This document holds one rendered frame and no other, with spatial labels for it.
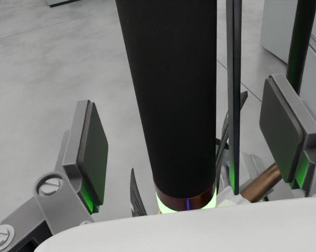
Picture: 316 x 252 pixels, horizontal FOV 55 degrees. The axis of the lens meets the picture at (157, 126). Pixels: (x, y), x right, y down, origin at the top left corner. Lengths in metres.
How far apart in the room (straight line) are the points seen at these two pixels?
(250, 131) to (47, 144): 1.71
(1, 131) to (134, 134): 1.29
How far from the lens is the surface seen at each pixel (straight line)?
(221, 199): 0.25
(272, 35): 3.38
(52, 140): 2.80
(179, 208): 0.16
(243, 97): 0.53
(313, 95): 1.66
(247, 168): 0.76
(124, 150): 2.47
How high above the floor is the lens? 1.75
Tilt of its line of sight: 42 degrees down
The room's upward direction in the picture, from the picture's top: 10 degrees counter-clockwise
